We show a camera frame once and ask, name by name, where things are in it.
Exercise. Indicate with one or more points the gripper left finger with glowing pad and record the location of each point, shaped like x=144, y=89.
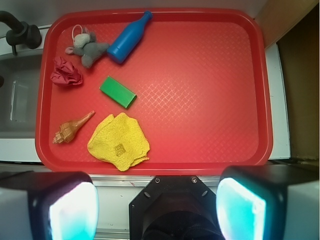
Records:
x=48, y=206

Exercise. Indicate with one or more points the green rectangular block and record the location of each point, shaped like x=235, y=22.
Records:
x=118, y=92

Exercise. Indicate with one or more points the grey plush mouse toy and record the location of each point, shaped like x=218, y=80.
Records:
x=85, y=45

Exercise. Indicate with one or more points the black sink faucet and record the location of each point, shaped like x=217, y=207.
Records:
x=20, y=33

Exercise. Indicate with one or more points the brown spiral sea shell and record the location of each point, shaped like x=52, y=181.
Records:
x=68, y=130

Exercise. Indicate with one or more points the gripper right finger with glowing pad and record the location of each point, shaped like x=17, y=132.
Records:
x=269, y=202

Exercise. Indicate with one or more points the crumpled red paper ball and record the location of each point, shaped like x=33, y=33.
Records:
x=65, y=74

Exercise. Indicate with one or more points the blue plastic bottle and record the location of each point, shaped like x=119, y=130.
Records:
x=123, y=45

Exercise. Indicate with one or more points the red plastic tray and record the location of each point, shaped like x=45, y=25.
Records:
x=202, y=89

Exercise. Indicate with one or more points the yellow knitted cloth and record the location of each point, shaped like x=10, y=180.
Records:
x=120, y=141

